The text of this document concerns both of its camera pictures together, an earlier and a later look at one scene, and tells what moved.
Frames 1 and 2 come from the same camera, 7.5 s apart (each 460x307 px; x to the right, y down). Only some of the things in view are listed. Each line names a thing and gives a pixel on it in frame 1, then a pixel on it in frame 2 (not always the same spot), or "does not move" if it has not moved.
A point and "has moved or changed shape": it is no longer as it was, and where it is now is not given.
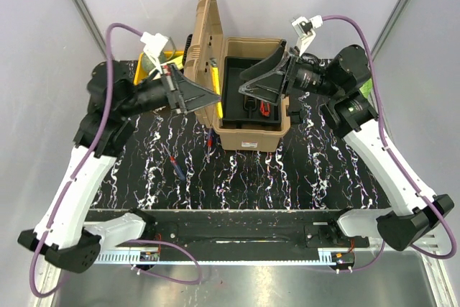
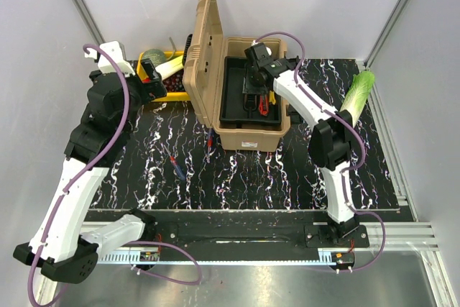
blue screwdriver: [210, 141] does not move
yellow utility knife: [216, 85] has moved or changed shape
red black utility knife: [265, 108] does not move
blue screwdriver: [177, 168] does not move
